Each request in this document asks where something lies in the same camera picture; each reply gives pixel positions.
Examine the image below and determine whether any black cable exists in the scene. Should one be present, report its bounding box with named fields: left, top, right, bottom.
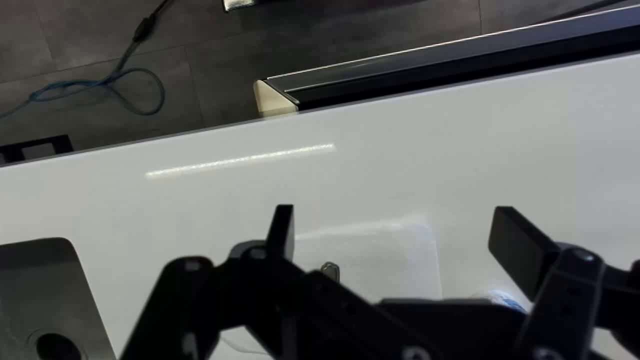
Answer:
left=97, top=0, right=176, bottom=88

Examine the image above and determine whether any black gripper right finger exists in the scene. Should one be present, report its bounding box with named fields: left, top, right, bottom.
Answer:
left=487, top=204, right=640, bottom=360

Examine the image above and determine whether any stainless steel sink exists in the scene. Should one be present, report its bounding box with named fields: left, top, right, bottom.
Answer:
left=0, top=236, right=118, bottom=360

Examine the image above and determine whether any beige corner bracket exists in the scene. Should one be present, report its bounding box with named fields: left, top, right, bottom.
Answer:
left=251, top=77, right=301, bottom=120

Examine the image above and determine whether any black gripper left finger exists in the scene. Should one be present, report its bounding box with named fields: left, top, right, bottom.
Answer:
left=118, top=202, right=428, bottom=360

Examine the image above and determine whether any black metal frame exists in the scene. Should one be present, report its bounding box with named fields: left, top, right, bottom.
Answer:
left=0, top=133, right=75, bottom=167

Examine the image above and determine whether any blue cable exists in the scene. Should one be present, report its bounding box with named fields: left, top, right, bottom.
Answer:
left=25, top=66, right=168, bottom=117

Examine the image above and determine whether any small white object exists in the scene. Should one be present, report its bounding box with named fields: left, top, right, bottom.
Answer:
left=222, top=0, right=260, bottom=13

